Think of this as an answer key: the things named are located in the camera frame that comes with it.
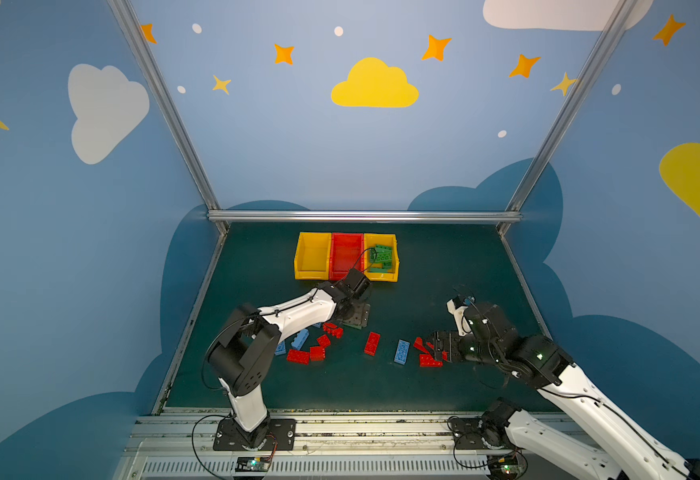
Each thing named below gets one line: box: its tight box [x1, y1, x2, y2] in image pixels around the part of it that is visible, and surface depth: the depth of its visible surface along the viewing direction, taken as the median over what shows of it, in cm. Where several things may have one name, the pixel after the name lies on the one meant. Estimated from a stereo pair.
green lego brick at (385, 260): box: [370, 255, 393, 273], surface depth 110 cm
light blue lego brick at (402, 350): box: [394, 339, 411, 365], surface depth 91 cm
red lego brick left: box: [286, 349, 310, 365], surface depth 88 cm
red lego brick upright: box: [364, 331, 381, 356], surface depth 91 cm
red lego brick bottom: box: [309, 346, 326, 362], surface depth 88 cm
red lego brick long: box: [323, 322, 344, 339], surface depth 93 cm
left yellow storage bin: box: [294, 232, 332, 281], surface depth 110 cm
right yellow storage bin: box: [364, 233, 400, 282], surface depth 109 cm
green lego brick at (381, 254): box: [370, 244, 392, 263], surface depth 110 cm
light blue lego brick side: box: [291, 328, 309, 351], surface depth 90 cm
